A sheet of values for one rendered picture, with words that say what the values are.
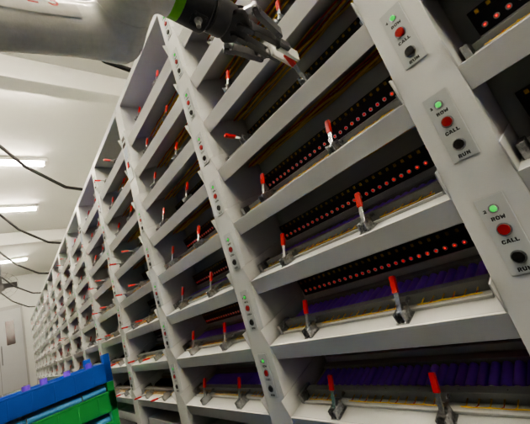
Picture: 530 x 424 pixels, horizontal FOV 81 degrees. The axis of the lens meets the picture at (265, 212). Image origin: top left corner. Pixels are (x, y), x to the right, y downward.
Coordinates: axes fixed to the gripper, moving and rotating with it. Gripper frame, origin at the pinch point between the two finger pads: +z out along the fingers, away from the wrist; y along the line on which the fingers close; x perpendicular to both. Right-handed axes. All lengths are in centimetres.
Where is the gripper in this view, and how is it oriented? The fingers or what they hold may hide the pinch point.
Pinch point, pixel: (284, 53)
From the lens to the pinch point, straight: 84.5
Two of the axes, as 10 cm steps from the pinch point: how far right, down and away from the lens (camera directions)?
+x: -1.4, -9.1, 3.8
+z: 7.9, 1.2, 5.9
